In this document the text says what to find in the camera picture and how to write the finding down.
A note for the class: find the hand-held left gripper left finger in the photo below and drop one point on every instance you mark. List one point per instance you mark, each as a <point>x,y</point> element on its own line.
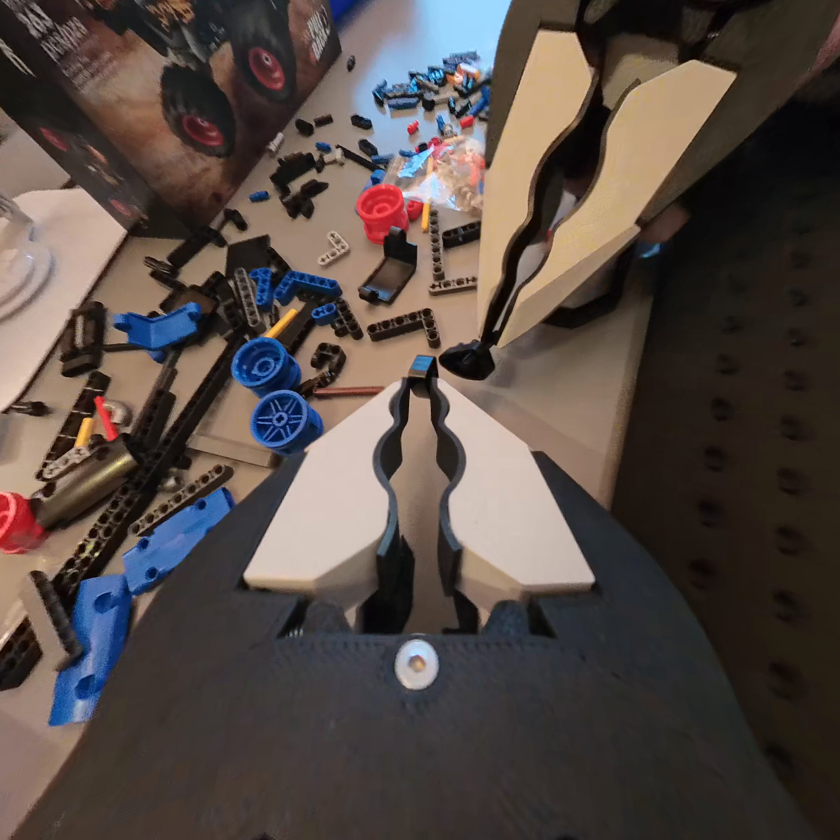
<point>321,525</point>

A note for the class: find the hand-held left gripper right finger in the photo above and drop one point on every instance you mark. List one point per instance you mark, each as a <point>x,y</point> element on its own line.
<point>518,525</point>

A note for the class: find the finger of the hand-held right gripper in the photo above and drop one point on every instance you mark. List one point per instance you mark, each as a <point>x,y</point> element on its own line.
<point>525,131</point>
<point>643,164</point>

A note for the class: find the black connector assembly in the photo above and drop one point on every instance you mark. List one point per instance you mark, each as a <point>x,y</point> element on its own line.
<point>423,367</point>

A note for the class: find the grey desk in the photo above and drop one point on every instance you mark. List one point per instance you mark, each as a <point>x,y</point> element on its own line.
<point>558,394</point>

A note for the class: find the person's right hand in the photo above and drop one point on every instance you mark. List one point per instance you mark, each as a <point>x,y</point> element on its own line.
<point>666,226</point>

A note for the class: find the clear bag of small pins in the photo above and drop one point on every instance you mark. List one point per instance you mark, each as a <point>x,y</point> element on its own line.
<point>446,177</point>

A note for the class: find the scattered small pins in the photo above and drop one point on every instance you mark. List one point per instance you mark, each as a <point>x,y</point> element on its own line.
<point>426,85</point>

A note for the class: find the blue wheel rim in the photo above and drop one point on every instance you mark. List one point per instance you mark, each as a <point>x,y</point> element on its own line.
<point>262,367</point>
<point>282,423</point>

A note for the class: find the brown axle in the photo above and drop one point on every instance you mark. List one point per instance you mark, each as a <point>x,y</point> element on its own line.
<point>348,391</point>

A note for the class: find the dark grey nine-hole beam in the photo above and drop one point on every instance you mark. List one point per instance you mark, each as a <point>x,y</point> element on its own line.
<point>180,499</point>

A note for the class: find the blue rectangular panel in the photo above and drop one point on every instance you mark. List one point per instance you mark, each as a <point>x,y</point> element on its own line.
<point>177,541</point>

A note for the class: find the red wheel rim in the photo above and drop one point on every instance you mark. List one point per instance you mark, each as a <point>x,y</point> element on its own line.
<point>19,525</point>
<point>380,210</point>

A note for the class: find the black U-shaped connector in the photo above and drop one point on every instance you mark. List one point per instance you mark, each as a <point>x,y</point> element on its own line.
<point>325,358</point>

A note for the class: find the black flat clip panel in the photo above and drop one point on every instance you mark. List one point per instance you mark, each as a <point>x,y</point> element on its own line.
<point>390,272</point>

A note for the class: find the black double connector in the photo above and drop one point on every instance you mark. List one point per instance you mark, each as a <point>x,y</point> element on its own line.
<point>348,320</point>

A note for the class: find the small blue connector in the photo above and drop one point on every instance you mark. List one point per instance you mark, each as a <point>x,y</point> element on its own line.
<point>323,313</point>

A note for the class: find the black L-shaped beam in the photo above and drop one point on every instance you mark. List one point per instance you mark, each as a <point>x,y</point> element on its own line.
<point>400,325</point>

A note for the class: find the silver curved pipe piece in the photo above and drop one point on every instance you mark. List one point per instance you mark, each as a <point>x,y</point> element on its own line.
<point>121,413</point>

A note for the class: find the long grey beam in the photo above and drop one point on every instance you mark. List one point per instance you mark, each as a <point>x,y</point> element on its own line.
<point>246,298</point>

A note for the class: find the black curved panel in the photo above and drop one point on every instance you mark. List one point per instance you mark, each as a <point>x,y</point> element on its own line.
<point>85,485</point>

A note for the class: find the blue L-shaped beam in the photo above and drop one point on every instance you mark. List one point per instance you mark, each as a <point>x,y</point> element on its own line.
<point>308,285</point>

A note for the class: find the red axle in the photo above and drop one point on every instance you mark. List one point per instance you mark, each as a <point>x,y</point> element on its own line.
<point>105,417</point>

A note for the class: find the blue bent short beam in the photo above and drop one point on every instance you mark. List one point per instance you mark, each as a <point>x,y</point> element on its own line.
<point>261,285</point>

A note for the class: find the short yellow axle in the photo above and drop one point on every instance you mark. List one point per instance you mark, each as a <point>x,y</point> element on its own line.
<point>84,432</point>

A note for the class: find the blue folded panel piece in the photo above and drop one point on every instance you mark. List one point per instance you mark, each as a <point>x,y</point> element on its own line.
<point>154,328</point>

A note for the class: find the blue curved panel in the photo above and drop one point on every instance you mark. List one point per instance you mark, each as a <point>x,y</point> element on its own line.
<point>92,649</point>

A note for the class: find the thin black beam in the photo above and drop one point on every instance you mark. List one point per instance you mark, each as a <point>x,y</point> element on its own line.
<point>72,426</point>

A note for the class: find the black square panel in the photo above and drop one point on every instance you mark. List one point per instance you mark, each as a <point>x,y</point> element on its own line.
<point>253,253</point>

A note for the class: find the black bent beam with pins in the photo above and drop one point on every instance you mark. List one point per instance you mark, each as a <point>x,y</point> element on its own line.
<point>197,239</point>

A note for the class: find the small black pin connector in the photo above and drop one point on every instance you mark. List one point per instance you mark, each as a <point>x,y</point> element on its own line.
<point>26,407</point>

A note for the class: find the monster truck toy box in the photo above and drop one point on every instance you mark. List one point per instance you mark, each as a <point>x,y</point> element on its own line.
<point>131,98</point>

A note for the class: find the black bent frame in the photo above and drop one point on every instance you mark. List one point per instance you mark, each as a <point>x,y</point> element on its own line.
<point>298,184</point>

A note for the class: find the black studded base plate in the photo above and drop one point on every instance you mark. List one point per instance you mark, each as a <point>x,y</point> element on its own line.
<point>741,459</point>

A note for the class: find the black frame piece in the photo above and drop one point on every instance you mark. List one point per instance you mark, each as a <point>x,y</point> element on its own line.
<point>82,338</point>

